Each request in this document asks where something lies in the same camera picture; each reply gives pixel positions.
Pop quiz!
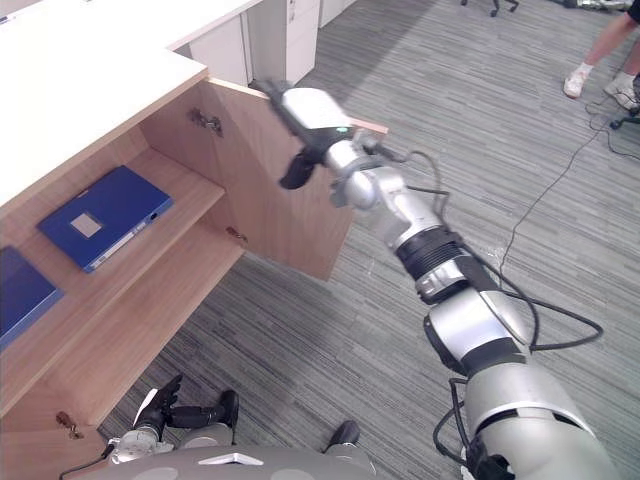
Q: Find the wooden cabinet with white top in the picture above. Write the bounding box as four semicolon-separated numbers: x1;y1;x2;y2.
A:
0;0;247;480

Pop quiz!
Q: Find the person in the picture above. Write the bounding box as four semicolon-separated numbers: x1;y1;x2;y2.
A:
563;0;640;113

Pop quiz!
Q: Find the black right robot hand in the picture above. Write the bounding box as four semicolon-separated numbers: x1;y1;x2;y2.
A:
253;77;359;191

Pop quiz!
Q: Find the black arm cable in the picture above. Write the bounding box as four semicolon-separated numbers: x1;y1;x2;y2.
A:
375;143;605;352

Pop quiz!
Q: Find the blue folder with grey label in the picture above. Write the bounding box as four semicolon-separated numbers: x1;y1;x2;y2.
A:
36;165;176;274

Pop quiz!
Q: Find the black floor cable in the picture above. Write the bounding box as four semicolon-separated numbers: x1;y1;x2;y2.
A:
498;97;640;274

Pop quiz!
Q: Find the wooden cabinet door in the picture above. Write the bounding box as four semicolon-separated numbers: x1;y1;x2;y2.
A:
206;76;390;282

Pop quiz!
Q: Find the grey robot torso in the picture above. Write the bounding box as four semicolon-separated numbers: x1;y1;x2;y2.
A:
88;444;377;480

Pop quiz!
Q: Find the white drawer pedestal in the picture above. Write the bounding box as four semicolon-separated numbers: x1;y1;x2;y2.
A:
246;0;322;87

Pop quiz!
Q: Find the wooden cabinet shelf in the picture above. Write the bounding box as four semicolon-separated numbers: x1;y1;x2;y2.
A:
0;148;227;351

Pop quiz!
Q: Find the plain blue folder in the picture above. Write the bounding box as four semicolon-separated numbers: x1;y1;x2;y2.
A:
0;245;66;352

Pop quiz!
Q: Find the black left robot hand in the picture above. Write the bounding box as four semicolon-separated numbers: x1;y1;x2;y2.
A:
131;373;184;431

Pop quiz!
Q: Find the dark right robot foot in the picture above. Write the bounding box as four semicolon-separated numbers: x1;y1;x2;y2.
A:
323;419;362;452

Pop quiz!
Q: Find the black office chair base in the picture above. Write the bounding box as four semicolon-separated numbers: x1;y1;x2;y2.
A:
459;0;522;18
608;72;640;133

